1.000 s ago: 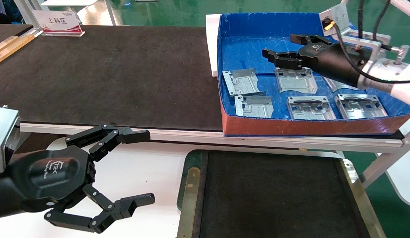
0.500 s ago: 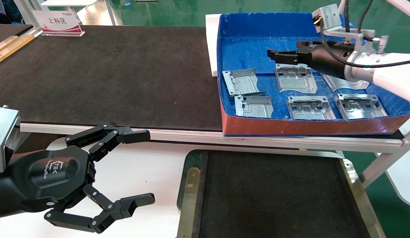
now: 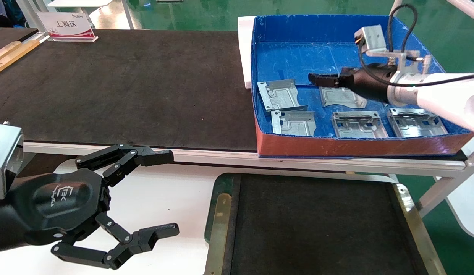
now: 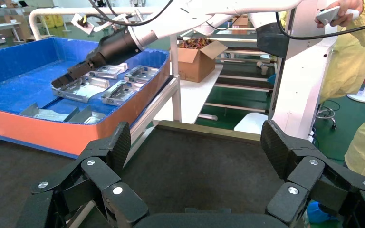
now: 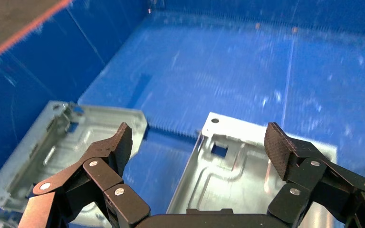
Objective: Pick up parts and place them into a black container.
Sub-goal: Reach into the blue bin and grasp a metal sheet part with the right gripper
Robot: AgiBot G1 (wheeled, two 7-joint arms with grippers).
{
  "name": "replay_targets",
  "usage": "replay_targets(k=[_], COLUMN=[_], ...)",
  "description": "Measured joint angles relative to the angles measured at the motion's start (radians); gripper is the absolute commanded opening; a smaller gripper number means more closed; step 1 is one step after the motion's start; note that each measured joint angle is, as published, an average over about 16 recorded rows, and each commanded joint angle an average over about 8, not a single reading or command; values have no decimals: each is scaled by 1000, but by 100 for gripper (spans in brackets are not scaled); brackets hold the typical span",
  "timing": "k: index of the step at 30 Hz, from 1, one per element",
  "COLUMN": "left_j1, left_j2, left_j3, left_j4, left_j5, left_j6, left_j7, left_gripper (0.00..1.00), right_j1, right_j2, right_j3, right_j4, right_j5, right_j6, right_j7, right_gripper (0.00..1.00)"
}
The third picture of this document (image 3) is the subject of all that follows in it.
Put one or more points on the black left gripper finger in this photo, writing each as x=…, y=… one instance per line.
x=141, y=238
x=124, y=158

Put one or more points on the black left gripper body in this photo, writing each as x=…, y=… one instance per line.
x=61, y=202

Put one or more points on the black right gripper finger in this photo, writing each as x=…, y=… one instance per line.
x=330, y=82
x=328, y=75

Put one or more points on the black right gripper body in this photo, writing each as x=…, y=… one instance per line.
x=370, y=82

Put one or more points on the stamped sheet metal part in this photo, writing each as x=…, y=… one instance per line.
x=294, y=124
x=412, y=126
x=280, y=95
x=342, y=99
x=359, y=126

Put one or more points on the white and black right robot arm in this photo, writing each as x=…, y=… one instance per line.
x=443, y=95

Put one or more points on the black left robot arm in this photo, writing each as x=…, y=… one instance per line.
x=4, y=229

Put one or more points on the black tray container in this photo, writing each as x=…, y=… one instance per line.
x=317, y=229

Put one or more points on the blue corrugated plastic box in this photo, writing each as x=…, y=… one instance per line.
x=317, y=57

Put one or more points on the black table mat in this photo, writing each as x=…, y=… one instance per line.
x=126, y=88

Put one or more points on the white foam block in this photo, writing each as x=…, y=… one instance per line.
x=245, y=49

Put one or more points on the aluminium table leg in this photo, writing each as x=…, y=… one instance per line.
x=447, y=187

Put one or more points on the white red acrylic sign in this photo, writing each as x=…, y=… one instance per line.
x=67, y=25

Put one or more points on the wooden strip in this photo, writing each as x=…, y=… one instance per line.
x=11, y=55

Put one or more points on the person in dark clothes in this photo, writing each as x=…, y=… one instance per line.
x=2, y=17

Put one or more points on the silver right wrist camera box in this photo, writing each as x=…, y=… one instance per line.
x=372, y=38

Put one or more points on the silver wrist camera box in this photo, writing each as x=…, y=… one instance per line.
x=4, y=160
x=372, y=38

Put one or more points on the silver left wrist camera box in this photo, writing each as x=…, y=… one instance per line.
x=4, y=160

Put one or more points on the white frame pipe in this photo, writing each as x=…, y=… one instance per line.
x=395, y=5
x=466, y=9

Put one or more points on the aluminium table frame rail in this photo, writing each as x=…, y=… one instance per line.
x=221, y=156

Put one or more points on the white frame post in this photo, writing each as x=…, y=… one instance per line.
x=30, y=15

